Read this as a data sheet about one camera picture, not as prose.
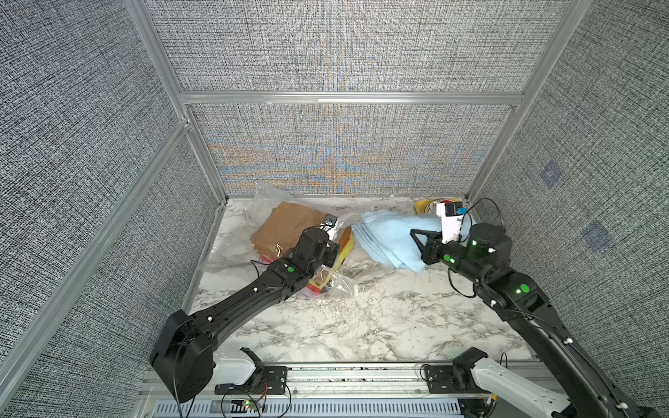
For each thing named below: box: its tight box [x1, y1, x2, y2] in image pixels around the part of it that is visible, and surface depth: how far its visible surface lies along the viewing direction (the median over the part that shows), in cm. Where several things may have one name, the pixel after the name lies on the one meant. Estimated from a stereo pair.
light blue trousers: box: [351, 209, 439, 274], surface depth 69 cm
